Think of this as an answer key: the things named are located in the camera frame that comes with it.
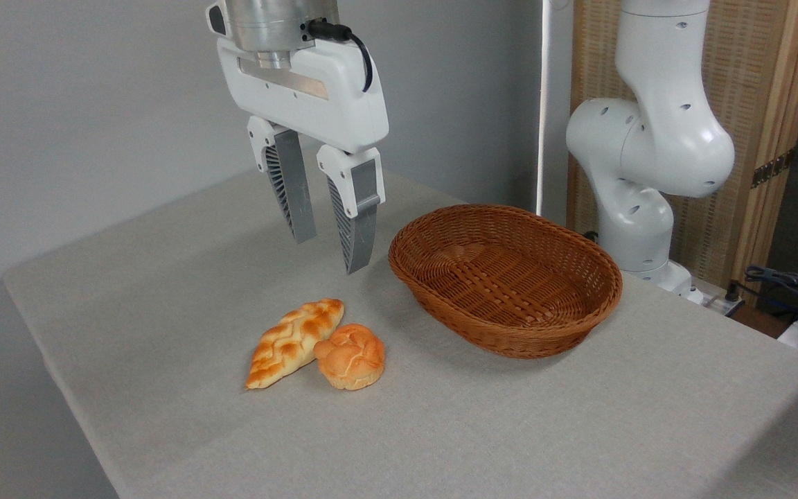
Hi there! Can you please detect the round orange bread bun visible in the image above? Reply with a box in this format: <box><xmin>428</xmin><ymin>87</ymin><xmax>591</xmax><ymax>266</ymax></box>
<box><xmin>313</xmin><ymin>323</ymin><xmax>387</xmax><ymax>392</ymax></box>

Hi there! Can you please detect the brown wicker basket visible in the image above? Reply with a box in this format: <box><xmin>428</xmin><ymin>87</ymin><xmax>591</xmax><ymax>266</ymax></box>
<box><xmin>388</xmin><ymin>203</ymin><xmax>624</xmax><ymax>360</ymax></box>

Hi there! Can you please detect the blue black cable bundle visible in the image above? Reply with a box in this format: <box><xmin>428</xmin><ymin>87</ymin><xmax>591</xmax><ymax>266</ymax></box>
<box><xmin>743</xmin><ymin>265</ymin><xmax>798</xmax><ymax>328</ymax></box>

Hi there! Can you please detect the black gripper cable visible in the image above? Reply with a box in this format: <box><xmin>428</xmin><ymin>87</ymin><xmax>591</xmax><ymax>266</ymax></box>
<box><xmin>307</xmin><ymin>19</ymin><xmax>375</xmax><ymax>94</ymax></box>

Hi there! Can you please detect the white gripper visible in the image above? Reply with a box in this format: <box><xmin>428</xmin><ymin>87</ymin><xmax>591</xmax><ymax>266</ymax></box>
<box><xmin>216</xmin><ymin>36</ymin><xmax>390</xmax><ymax>276</ymax></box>

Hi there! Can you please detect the metal screen hinge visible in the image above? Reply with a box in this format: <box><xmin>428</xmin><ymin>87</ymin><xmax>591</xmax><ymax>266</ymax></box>
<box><xmin>750</xmin><ymin>148</ymin><xmax>797</xmax><ymax>190</ymax></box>

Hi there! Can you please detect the white vertical pole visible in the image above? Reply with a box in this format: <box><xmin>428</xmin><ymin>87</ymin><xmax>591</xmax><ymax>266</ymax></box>
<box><xmin>535</xmin><ymin>0</ymin><xmax>554</xmax><ymax>216</ymax></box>

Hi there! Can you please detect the grey tablecloth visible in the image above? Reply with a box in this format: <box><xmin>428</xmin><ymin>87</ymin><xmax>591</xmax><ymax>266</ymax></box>
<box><xmin>2</xmin><ymin>156</ymin><xmax>798</xmax><ymax>499</ymax></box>

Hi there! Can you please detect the braided golden bread loaf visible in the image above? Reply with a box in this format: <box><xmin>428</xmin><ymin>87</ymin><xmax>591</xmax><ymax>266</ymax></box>
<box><xmin>245</xmin><ymin>298</ymin><xmax>346</xmax><ymax>391</ymax></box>

